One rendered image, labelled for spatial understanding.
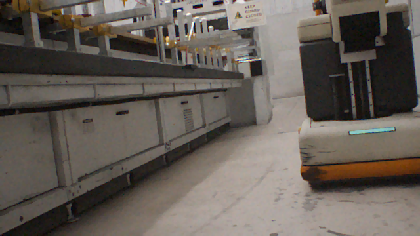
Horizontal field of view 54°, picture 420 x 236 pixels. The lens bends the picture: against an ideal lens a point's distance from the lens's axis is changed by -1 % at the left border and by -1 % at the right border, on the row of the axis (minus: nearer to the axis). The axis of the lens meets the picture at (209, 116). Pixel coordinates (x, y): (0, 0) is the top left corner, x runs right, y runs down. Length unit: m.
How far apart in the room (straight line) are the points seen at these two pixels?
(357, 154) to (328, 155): 0.12
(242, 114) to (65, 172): 4.03
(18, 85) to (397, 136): 1.45
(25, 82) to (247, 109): 4.49
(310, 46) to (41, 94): 1.32
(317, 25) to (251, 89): 3.54
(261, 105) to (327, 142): 3.70
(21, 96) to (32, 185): 0.49
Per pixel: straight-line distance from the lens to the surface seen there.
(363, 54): 2.11
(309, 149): 1.88
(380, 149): 1.90
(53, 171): 1.90
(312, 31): 2.20
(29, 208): 1.72
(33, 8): 1.48
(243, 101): 5.68
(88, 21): 1.70
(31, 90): 1.45
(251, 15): 5.58
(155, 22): 1.86
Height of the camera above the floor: 0.49
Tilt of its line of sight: 3 degrees down
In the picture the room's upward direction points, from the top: 7 degrees counter-clockwise
